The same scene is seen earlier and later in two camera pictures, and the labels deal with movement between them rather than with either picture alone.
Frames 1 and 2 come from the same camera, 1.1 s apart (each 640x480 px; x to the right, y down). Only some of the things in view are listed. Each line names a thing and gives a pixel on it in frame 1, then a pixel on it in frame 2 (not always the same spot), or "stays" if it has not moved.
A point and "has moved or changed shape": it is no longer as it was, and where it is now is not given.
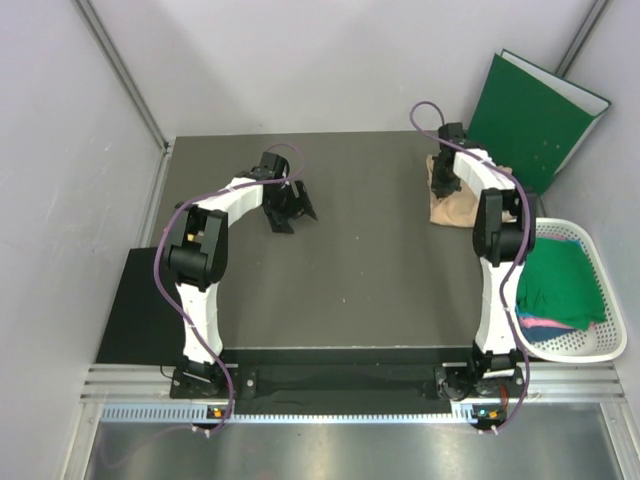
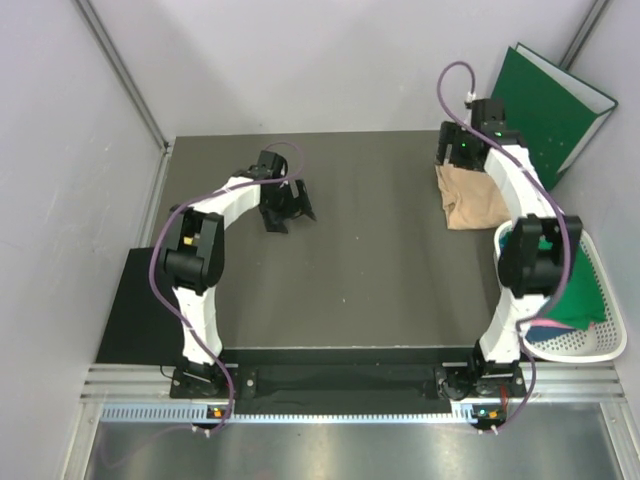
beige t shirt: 458,208 has moved or changed shape
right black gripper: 440,189 to 450,134
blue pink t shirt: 537,328 stays
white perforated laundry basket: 605,343 stays
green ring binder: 530,118 has moved or changed shape
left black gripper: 281,224 stays
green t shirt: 555,284 stays
